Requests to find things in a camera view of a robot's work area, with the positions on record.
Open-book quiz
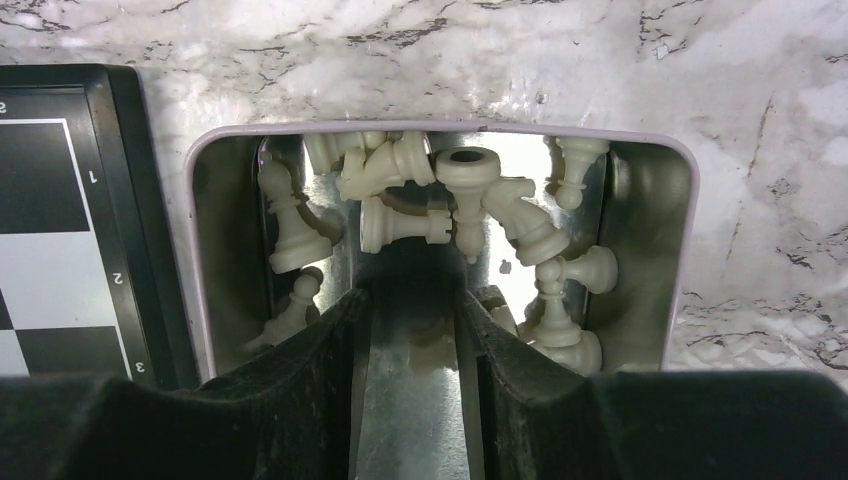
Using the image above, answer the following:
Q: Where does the lilac tin tray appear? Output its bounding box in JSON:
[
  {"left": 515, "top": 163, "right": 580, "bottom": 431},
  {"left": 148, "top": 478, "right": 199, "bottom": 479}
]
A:
[{"left": 182, "top": 119, "right": 701, "bottom": 392}]

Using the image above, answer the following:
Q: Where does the white chess pieces pile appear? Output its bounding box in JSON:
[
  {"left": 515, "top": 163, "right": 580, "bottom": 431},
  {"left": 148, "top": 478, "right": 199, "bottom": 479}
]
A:
[{"left": 245, "top": 131, "right": 618, "bottom": 375}]

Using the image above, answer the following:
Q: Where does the black white chessboard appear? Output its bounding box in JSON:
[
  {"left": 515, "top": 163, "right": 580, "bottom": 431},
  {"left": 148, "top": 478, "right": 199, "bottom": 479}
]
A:
[{"left": 1, "top": 64, "right": 200, "bottom": 390}]

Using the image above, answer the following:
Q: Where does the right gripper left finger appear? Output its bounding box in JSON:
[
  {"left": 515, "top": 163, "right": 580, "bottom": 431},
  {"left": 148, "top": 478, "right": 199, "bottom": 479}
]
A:
[{"left": 1, "top": 289, "right": 371, "bottom": 479}]

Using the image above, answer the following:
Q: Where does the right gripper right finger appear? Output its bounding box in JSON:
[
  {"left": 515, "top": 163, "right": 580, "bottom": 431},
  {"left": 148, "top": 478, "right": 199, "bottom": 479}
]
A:
[{"left": 457, "top": 291, "right": 847, "bottom": 479}]

